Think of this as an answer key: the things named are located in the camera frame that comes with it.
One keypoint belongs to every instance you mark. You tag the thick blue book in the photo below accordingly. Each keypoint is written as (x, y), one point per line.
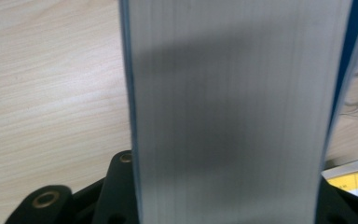
(230, 109)

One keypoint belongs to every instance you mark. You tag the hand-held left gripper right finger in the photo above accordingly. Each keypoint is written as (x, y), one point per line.
(329, 208)

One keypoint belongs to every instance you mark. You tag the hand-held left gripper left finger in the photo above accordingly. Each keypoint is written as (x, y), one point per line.
(119, 193)

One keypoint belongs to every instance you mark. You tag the yellow book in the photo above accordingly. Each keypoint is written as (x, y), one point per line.
(351, 180)

